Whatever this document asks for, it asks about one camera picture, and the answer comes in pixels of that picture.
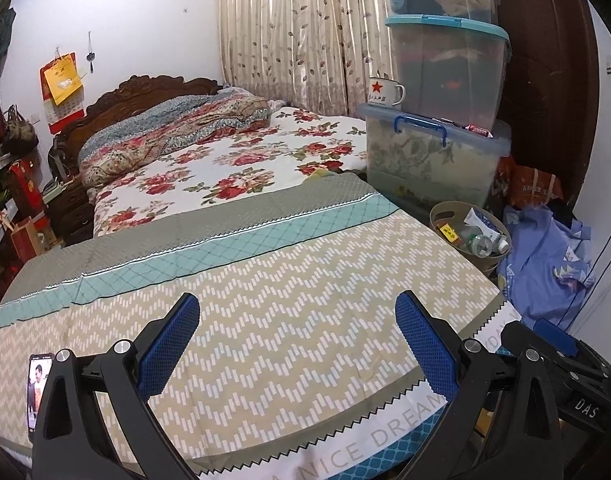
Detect orange plastic bag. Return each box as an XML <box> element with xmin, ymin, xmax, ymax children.
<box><xmin>495</xmin><ymin>157</ymin><xmax>563</xmax><ymax>208</ymax></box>

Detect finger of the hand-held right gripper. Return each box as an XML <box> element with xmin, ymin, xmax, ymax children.
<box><xmin>500</xmin><ymin>318</ymin><xmax>606</xmax><ymax>375</ymax></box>

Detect beige leaf-print curtain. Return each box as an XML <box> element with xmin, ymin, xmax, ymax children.
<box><xmin>215</xmin><ymin>0</ymin><xmax>401</xmax><ymax>116</ymax></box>

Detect light blue cloth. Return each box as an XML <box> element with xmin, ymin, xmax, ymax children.
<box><xmin>498</xmin><ymin>205</ymin><xmax>596</xmax><ymax>331</ymax></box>

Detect dark brown wooden door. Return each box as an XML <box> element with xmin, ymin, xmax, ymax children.
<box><xmin>490</xmin><ymin>0</ymin><xmax>601</xmax><ymax>211</ymax></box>

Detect white enamel mug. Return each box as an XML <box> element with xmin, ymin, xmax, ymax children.
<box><xmin>368</xmin><ymin>76</ymin><xmax>406</xmax><ymax>107</ymax></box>

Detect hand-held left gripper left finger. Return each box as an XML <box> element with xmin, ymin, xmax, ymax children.
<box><xmin>31</xmin><ymin>291</ymin><xmax>202</xmax><ymax>480</ymax></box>

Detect zigzag patterned blanket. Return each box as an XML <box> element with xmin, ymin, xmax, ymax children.
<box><xmin>0</xmin><ymin>172</ymin><xmax>523</xmax><ymax>480</ymax></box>

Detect clear storage box blue handle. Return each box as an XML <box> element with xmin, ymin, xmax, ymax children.
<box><xmin>358</xmin><ymin>102</ymin><xmax>512</xmax><ymax>211</ymax></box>

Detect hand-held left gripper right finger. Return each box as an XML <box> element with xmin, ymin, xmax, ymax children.
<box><xmin>394</xmin><ymin>290</ymin><xmax>561</xmax><ymax>480</ymax></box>

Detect brown paper bag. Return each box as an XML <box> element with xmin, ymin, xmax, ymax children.
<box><xmin>10</xmin><ymin>215</ymin><xmax>52</xmax><ymax>261</ymax></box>

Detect carved wooden headboard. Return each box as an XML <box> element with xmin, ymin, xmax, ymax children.
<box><xmin>50</xmin><ymin>74</ymin><xmax>225</xmax><ymax>161</ymax></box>

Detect patterned handbag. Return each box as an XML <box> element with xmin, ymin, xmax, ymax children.
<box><xmin>0</xmin><ymin>105</ymin><xmax>39</xmax><ymax>156</ymax></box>

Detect dark wooden nightstand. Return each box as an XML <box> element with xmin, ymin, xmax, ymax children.
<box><xmin>45</xmin><ymin>175</ymin><xmax>95</xmax><ymax>247</ymax></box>

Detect floral bedsheet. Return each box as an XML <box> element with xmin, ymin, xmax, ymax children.
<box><xmin>92</xmin><ymin>105</ymin><xmax>369</xmax><ymax>238</ymax></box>

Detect black cable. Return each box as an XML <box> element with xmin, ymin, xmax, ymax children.
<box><xmin>579</xmin><ymin>230</ymin><xmax>611</xmax><ymax>322</ymax></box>

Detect clear storage box teal lid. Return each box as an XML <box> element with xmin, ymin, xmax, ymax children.
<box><xmin>385</xmin><ymin>15</ymin><xmax>512</xmax><ymax>133</ymax></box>

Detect yellow packet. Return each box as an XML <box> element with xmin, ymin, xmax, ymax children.
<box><xmin>435</xmin><ymin>222</ymin><xmax>461</xmax><ymax>246</ymax></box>

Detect red gift bag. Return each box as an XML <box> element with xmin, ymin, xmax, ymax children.
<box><xmin>8</xmin><ymin>160</ymin><xmax>45</xmax><ymax>221</ymax></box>

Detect smartphone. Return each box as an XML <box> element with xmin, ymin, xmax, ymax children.
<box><xmin>26</xmin><ymin>352</ymin><xmax>55</xmax><ymax>446</ymax></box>

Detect folded patterned quilt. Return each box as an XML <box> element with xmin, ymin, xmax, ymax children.
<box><xmin>78</xmin><ymin>92</ymin><xmax>271</xmax><ymax>188</ymax></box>

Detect red yellow wall calendar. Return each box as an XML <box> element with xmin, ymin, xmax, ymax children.
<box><xmin>39</xmin><ymin>50</ymin><xmax>83</xmax><ymax>136</ymax></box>

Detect beige waste bin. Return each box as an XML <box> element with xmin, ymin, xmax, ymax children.
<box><xmin>429</xmin><ymin>201</ymin><xmax>513</xmax><ymax>278</ymax></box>

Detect dark hanging clothes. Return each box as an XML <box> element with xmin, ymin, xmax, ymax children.
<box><xmin>0</xmin><ymin>7</ymin><xmax>17</xmax><ymax>68</ymax></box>

